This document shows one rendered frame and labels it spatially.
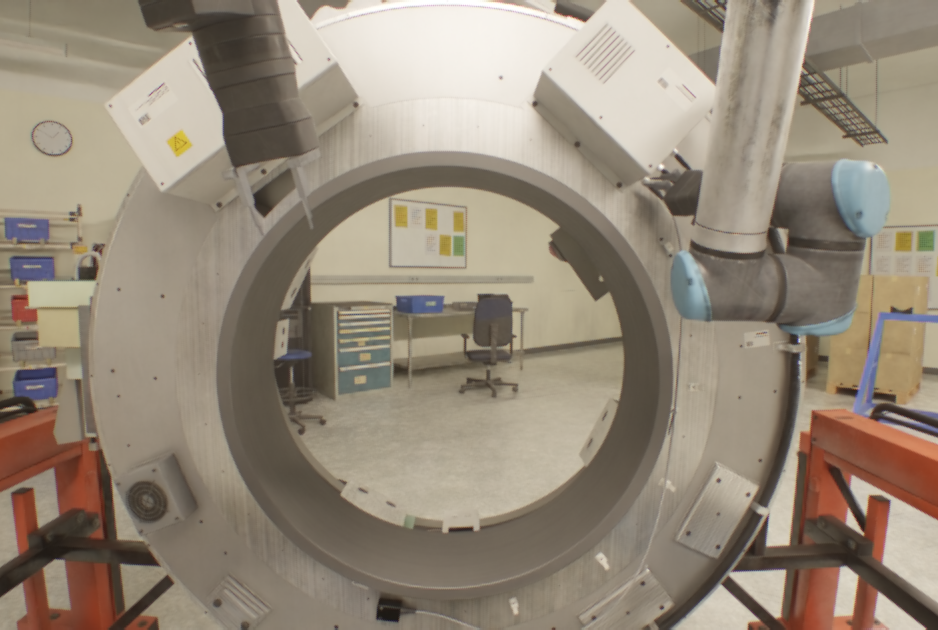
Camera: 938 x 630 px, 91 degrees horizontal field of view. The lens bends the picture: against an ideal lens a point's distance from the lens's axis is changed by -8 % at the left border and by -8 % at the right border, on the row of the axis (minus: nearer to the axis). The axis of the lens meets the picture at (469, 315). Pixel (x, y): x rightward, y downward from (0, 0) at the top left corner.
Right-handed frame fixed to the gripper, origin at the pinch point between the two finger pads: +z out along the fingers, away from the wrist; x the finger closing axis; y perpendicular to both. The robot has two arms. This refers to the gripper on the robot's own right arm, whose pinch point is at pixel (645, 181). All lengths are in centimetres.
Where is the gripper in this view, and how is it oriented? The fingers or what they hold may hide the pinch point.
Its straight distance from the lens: 95.7
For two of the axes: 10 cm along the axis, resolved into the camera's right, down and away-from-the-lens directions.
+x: 6.7, -7.3, 1.4
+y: 6.1, 6.5, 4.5
